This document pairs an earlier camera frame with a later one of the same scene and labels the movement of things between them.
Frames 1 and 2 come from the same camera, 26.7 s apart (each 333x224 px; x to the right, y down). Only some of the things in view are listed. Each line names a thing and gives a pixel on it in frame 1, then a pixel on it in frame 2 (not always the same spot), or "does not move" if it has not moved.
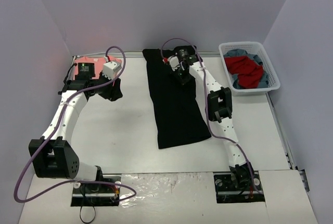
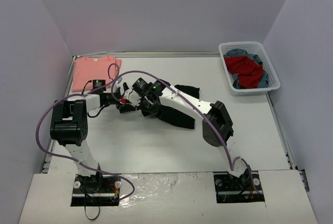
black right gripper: [183, 75] → [140, 103]
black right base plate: [226, 191] does not move
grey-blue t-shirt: [265, 80] does not move
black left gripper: [112, 91] → [114, 99]
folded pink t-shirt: [98, 61] does not move
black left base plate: [89, 194] does not move
